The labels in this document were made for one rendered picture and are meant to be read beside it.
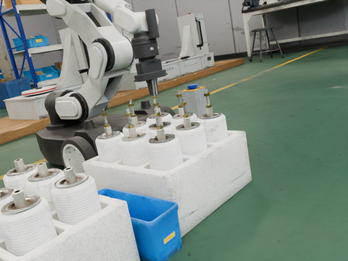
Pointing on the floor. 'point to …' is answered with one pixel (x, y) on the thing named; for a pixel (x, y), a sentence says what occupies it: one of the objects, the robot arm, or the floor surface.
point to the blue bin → (151, 224)
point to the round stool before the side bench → (267, 42)
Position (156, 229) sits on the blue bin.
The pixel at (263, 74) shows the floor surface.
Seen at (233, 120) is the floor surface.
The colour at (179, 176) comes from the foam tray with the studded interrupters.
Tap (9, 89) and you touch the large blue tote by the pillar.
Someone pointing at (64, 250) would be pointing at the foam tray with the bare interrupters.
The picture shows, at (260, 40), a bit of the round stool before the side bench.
